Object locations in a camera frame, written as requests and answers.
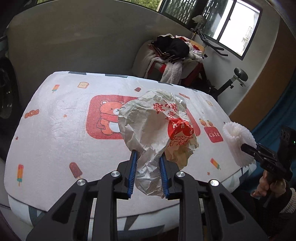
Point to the white fleece blanket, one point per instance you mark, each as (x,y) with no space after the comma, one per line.
(172,71)

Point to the white and pink clothes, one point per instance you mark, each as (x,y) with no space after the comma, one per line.
(195,54)

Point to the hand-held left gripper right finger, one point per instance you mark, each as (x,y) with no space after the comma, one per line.
(163,178)

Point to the white red-printed paper wrapper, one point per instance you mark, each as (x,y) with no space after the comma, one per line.
(148,129)

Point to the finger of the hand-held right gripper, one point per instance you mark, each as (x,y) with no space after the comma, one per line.
(266,148)
(252,151)

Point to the white bear-print plush mat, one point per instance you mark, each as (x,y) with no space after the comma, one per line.
(57,129)

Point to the teal blue cloth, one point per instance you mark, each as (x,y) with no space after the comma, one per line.
(277,111)

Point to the brown wooden panel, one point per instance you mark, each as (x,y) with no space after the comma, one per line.
(266,76)

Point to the red garment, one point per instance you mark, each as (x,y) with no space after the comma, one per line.
(159,69)

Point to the green tree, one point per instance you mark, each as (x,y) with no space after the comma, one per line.
(150,3)

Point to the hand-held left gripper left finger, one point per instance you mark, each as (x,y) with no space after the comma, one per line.
(131,176)

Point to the person's right hand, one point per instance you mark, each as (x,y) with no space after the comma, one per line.
(275,188)

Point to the white cloth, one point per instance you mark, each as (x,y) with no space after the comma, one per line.
(198,19)

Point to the person's right forearm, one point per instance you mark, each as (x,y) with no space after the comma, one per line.
(289,208)

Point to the geometric-pattern tablecloth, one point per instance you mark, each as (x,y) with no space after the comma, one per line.
(20,210)

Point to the dark window frame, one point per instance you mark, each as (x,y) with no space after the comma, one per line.
(231,44)

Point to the patterned window screen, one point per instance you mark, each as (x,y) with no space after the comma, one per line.
(178,9)
(212,18)

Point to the white foam fruit net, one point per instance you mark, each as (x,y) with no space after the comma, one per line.
(235,139)

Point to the beige chair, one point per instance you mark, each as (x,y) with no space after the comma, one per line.
(192,69)

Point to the grey washing machine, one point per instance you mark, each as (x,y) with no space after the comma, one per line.
(7,92)

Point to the black garment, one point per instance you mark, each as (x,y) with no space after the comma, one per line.
(173,48)

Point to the black exercise bike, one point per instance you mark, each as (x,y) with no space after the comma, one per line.
(226,85)

